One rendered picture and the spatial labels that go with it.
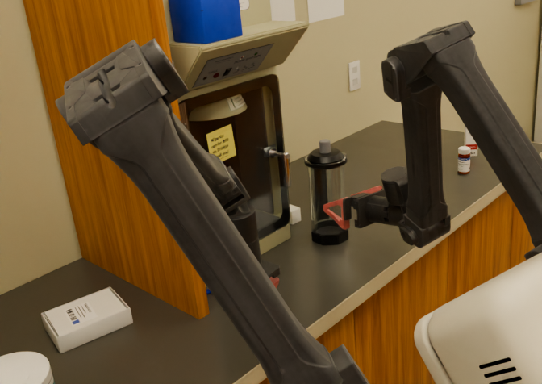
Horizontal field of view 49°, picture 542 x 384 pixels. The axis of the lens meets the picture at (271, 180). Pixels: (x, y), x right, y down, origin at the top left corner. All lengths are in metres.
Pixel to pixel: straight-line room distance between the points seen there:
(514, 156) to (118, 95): 0.55
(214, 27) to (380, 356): 0.93
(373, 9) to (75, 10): 1.48
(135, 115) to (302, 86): 1.75
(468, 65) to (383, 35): 1.76
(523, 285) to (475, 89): 0.37
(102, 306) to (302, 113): 1.15
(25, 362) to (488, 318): 0.76
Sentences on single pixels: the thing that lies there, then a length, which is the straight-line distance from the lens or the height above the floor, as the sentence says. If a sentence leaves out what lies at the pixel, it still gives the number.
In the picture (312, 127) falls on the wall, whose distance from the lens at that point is 2.29.
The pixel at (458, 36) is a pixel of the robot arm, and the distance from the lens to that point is 0.88.
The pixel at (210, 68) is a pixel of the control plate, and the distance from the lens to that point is 1.23.
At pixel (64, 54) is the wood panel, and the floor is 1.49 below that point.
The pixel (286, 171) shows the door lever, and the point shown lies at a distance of 1.46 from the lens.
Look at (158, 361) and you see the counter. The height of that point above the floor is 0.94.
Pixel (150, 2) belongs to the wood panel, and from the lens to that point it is 1.12.
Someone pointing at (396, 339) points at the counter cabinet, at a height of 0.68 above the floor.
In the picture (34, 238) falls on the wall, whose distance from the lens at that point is 1.66.
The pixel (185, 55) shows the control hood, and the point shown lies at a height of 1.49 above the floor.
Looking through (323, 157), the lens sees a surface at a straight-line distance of 1.48.
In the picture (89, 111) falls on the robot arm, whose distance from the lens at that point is 0.50.
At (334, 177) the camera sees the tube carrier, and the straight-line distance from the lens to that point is 1.50.
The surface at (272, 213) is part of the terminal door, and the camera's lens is 1.52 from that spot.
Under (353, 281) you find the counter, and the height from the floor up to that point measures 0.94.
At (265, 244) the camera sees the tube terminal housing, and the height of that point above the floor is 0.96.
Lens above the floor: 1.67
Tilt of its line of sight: 21 degrees down
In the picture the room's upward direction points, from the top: 6 degrees counter-clockwise
